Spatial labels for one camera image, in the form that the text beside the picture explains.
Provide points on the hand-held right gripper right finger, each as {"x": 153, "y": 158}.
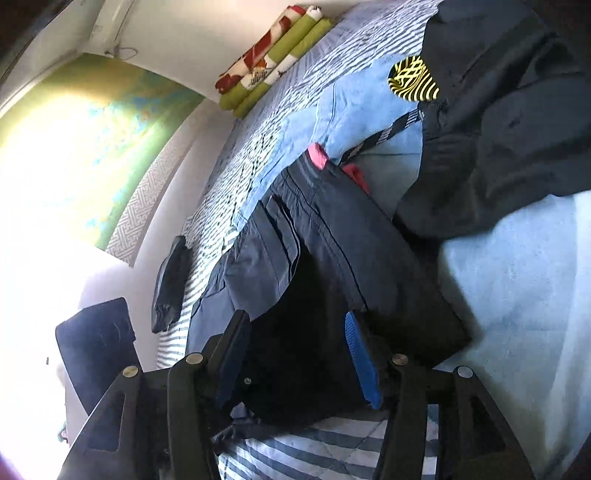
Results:
{"x": 362, "y": 360}

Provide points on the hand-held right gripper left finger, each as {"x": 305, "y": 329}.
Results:
{"x": 233, "y": 360}

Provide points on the black garment with pink trim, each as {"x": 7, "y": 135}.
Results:
{"x": 323, "y": 277}

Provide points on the black garment with yellow label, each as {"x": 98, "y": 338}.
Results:
{"x": 498, "y": 115}

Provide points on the folded black clothing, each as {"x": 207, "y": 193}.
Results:
{"x": 171, "y": 281}

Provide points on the blue striped quilt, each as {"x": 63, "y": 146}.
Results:
{"x": 300, "y": 452}

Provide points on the light blue jeans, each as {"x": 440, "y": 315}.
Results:
{"x": 517, "y": 314}

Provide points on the red floral folded blanket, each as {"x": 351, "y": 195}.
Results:
{"x": 263, "y": 50}

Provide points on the green floral folded quilt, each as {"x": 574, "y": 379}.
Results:
{"x": 295, "y": 50}

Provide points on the landscape wall scroll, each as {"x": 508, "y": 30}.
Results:
{"x": 115, "y": 115}

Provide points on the white wall conduit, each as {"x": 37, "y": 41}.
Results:
{"x": 113, "y": 23}

